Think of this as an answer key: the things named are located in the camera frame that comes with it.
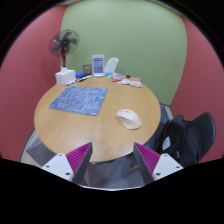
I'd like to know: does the black standing fan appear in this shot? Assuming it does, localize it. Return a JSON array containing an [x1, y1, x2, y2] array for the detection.
[[49, 28, 80, 70]]

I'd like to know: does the beige computer mouse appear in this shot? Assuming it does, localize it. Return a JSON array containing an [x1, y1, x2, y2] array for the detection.
[[115, 108, 143, 131]]

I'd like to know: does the white tissue box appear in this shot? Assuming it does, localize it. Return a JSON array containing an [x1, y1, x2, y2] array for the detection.
[[54, 65, 77, 86]]

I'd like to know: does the dark mesh pen cup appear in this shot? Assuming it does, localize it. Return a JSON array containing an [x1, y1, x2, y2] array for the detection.
[[82, 63, 94, 76]]

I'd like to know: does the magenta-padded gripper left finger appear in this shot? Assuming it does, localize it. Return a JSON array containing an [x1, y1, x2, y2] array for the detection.
[[41, 142, 94, 186]]

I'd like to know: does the white orange snack packet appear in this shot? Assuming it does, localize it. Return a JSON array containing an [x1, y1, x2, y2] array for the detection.
[[123, 77, 143, 88]]

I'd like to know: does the blue patterned mouse pad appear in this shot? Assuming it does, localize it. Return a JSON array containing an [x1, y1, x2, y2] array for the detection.
[[48, 85, 108, 117]]

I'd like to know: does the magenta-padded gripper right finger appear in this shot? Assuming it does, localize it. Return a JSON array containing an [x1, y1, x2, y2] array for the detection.
[[133, 142, 184, 186]]

